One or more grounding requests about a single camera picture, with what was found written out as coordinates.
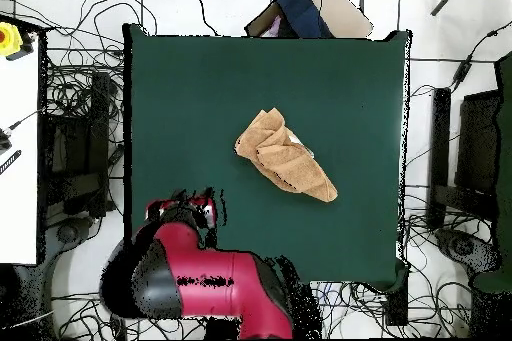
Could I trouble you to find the orange-brown terry towel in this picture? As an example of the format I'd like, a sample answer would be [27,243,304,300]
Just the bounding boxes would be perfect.
[234,107,339,203]

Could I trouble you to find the dark green tablecloth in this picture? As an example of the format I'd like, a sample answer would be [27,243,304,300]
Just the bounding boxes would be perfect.
[122,22,413,293]

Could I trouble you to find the navy blue cloth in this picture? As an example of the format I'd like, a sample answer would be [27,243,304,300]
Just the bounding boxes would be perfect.
[266,0,333,39]

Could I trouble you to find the brown cardboard box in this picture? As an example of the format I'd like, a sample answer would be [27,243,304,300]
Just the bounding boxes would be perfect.
[244,0,375,39]

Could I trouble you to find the grey round floor base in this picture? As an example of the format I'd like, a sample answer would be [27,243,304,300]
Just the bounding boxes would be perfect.
[47,216,95,250]

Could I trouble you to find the white desk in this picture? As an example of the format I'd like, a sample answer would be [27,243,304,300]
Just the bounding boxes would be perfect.
[0,32,41,266]

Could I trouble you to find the green covered side table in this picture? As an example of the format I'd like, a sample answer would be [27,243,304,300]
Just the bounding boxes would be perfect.
[471,51,512,294]

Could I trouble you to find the small black desk device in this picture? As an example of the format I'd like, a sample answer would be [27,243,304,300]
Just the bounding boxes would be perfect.
[0,126,14,155]

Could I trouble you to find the yellow emergency stop button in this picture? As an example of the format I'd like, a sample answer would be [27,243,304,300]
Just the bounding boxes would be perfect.
[0,21,35,62]

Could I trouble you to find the black frame stand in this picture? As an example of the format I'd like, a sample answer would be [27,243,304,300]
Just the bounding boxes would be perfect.
[426,86,502,230]
[39,70,115,220]

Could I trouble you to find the long black floor cable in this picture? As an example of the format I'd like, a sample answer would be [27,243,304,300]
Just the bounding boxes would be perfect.
[177,0,220,37]

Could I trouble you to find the black upright post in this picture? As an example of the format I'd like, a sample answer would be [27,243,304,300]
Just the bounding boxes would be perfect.
[384,282,410,327]

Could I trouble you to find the black tangled cable bundle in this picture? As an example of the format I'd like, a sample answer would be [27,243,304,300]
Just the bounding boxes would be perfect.
[403,192,497,338]

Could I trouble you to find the black power adapter cable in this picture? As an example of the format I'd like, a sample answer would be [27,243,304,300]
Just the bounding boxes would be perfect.
[449,28,512,91]

